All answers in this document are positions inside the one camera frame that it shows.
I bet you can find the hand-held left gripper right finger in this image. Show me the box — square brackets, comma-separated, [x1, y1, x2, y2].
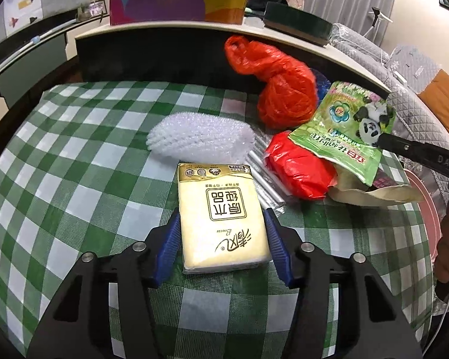
[262, 206, 423, 359]

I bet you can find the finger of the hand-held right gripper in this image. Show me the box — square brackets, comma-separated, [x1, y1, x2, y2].
[378, 132, 433, 162]

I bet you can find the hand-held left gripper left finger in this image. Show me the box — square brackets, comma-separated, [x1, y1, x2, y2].
[26, 206, 184, 359]

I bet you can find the pink plastic bin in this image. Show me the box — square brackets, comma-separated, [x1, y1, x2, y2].
[402, 168, 444, 266]

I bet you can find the yellow tissue pack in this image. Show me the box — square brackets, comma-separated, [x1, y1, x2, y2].
[177, 162, 273, 274]

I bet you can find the green panda snack bag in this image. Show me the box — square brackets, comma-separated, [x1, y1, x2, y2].
[287, 81, 397, 188]

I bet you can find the clear plastic wrapper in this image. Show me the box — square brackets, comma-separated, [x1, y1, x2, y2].
[247, 129, 287, 215]

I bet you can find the grey covered sofa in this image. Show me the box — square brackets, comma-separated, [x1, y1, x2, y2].
[329, 22, 449, 203]

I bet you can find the beige paper bag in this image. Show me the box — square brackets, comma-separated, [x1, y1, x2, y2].
[327, 165, 425, 207]

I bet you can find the orange cushion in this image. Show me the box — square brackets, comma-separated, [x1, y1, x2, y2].
[419, 70, 449, 143]

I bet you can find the red plastic bag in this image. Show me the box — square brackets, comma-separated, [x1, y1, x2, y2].
[264, 131, 338, 200]

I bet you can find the blue plastic bag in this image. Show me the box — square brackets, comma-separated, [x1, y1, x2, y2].
[310, 68, 332, 96]

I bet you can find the white bristle brush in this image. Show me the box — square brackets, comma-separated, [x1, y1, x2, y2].
[146, 114, 256, 158]

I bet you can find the orange plastic bag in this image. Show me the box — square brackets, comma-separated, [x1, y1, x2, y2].
[224, 35, 318, 130]

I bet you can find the green checked tablecloth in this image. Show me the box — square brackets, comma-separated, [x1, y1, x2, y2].
[0, 80, 435, 359]

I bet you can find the dark green round box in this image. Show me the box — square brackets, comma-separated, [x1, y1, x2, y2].
[264, 2, 333, 47]

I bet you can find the black hat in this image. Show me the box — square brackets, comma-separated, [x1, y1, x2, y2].
[247, 0, 285, 13]

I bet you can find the white-topped coffee table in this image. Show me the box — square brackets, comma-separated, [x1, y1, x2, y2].
[75, 7, 392, 94]

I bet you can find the dark cabinet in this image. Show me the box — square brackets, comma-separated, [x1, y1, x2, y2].
[0, 11, 109, 109]

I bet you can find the grey printed cover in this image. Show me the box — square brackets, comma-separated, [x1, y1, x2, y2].
[0, 0, 75, 38]

